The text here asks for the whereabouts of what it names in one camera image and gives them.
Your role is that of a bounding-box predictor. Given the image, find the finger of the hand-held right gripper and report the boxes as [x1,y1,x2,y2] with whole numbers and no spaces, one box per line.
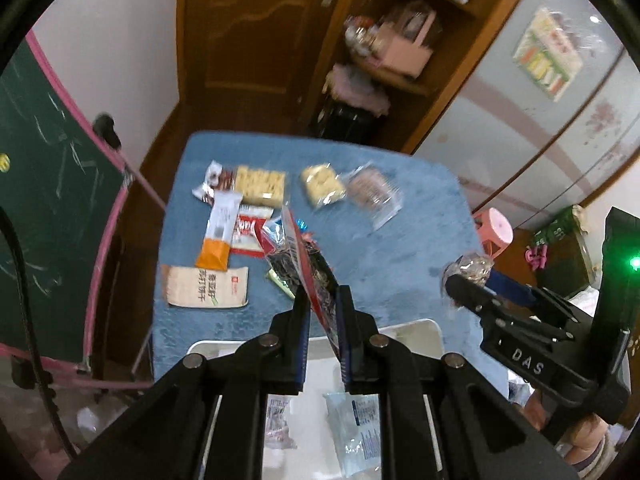
[491,269,597,329]
[445,275,571,342]

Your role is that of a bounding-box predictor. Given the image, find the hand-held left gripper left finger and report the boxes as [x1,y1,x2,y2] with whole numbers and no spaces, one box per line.
[60,285,313,480]

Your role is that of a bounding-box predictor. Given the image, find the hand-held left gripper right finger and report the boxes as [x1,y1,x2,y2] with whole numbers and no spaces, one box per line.
[335,285,581,480]

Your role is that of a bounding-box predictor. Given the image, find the clear round snack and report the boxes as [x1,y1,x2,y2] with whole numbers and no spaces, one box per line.
[440,252,496,311]

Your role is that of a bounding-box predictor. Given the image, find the green snack packet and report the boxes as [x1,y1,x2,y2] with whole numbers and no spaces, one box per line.
[265,267,298,301]

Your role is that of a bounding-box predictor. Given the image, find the white plastic bin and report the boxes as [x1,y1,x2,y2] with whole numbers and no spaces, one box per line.
[187,317,446,480]

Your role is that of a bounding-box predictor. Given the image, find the red black seed packet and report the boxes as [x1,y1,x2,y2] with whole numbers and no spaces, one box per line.
[254,204,348,356]

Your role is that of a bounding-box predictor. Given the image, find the red white cookie packet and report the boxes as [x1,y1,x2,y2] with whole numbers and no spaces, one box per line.
[231,212,275,258]

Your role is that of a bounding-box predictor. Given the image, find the orange white snack packet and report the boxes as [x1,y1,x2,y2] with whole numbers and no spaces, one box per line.
[194,191,243,271]

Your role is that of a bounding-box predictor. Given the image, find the brown cookie clear packet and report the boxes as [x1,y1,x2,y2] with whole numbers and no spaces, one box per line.
[345,162,403,231]

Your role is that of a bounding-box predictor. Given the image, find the yellow cookie clear packet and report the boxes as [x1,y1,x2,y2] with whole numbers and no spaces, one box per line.
[300,162,348,211]

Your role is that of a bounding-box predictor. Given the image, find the pink plastic stool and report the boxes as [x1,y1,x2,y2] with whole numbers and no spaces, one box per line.
[472,207,516,261]

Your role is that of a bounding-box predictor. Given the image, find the green cardboard box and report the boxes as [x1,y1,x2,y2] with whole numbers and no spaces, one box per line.
[530,205,596,286]

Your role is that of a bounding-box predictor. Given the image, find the person's right leg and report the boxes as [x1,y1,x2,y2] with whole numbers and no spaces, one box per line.
[520,390,613,476]

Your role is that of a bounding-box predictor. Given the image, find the clear printed snack packet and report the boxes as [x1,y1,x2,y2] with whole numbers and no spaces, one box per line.
[264,395,298,451]

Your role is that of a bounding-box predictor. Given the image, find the blue tablecloth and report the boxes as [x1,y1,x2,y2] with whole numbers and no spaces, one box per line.
[150,130,511,396]

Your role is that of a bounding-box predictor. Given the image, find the pale blue snack packet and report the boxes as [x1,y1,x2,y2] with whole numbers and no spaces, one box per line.
[322,391,386,478]

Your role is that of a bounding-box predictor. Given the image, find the beige cracker packet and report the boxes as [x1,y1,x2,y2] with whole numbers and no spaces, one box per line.
[161,264,250,309]

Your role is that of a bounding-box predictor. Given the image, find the white wardrobe door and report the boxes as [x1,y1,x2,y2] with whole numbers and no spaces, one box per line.
[415,0,640,231]

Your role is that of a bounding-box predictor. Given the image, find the clear cracker bar packet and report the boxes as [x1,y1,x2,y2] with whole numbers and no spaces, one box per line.
[232,165,288,208]

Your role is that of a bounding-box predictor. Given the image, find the brown white chocolate packet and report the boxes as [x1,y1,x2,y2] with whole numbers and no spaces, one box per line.
[192,160,238,206]

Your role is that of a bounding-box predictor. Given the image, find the black bag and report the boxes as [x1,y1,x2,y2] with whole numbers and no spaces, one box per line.
[310,95,381,143]

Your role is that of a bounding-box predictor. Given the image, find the wooden shelf unit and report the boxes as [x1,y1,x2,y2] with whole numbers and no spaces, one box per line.
[300,0,541,156]

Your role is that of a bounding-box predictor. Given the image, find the pink cloth pile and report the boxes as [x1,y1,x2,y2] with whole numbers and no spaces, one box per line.
[325,62,391,116]

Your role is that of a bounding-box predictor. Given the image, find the pink box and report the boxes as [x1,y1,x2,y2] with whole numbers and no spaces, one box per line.
[372,10,436,78]

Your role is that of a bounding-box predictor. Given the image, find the shelf clutter pile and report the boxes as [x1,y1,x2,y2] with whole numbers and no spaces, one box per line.
[345,15,381,56]

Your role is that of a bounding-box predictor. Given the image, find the black chalkboard knob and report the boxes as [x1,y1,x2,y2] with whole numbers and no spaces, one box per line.
[92,114,123,151]

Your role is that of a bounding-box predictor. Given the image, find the wooden door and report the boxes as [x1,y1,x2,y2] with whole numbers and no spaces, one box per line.
[175,0,351,111]

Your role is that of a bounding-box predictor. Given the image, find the wall poster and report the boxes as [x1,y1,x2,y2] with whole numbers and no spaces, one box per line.
[512,7,586,103]

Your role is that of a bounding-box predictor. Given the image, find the green chalkboard pink frame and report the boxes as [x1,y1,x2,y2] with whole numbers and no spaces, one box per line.
[0,30,168,391]

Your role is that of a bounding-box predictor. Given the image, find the black cable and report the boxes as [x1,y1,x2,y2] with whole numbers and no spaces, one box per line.
[0,205,81,461]

